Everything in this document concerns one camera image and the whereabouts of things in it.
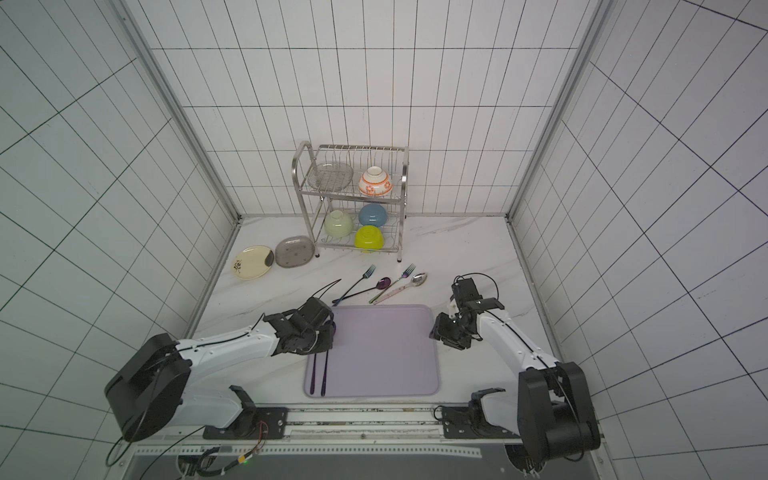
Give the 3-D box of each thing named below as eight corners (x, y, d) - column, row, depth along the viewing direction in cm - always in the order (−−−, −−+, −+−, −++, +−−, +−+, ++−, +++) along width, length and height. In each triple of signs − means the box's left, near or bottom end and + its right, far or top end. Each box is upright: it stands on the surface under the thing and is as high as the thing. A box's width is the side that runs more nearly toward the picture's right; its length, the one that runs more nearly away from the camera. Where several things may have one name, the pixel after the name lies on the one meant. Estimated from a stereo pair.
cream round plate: (229, 280, 103) (225, 276, 100) (241, 249, 111) (238, 245, 109) (265, 280, 103) (263, 276, 101) (275, 250, 111) (273, 245, 109)
